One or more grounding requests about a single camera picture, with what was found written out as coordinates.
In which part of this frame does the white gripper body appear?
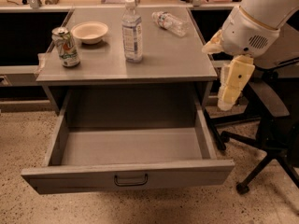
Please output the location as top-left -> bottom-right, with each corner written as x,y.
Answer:
221,7 -> 280,58

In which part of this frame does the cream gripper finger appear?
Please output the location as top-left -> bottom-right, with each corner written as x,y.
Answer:
218,55 -> 255,111
202,29 -> 224,54

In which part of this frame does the blue label plastic water bottle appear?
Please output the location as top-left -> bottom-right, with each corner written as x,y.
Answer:
121,0 -> 143,63

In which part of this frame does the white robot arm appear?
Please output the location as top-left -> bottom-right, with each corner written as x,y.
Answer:
202,0 -> 299,111

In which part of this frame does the clear plastic bottle lying down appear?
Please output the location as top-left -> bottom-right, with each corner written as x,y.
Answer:
151,11 -> 188,37

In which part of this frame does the grey open top drawer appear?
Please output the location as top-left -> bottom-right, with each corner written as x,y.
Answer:
21,86 -> 235,194

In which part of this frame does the black office chair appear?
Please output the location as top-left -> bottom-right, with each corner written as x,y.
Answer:
204,21 -> 299,195

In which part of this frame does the white paper bowl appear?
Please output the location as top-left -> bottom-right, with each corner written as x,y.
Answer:
71,21 -> 108,45

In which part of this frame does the grey metal cabinet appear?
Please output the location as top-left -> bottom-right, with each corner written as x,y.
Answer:
36,6 -> 216,105

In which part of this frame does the green white soda can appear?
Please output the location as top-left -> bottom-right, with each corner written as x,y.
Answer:
52,27 -> 80,67

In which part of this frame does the black drawer handle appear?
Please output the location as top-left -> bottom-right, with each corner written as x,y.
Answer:
114,174 -> 149,188

